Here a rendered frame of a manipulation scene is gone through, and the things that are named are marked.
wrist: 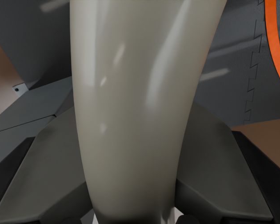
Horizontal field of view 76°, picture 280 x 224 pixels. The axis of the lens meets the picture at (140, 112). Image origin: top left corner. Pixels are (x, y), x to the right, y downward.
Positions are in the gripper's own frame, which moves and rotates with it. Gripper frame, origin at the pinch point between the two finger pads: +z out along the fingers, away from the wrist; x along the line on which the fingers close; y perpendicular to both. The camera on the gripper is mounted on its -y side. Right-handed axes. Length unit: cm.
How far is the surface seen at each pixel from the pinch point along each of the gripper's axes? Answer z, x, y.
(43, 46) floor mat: 85, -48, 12
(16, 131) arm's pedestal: 40, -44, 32
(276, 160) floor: 89, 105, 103
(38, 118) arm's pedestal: 45, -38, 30
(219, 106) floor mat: 85, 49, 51
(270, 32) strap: 83, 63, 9
